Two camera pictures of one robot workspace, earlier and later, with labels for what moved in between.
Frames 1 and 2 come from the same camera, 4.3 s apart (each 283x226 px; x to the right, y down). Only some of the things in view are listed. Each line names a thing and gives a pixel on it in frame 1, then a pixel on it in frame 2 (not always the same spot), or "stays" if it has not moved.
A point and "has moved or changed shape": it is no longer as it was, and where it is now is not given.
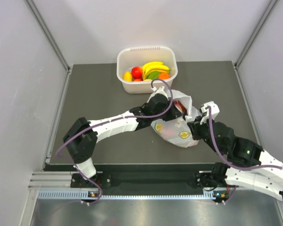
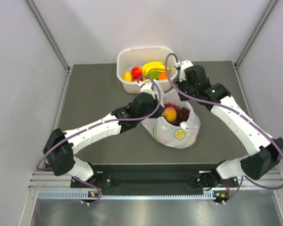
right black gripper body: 200,131 -> 189,89
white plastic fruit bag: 176,132 has moved or changed shape
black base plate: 143,176 stays
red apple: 137,72 stays
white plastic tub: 129,58 stays
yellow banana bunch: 153,66 stays
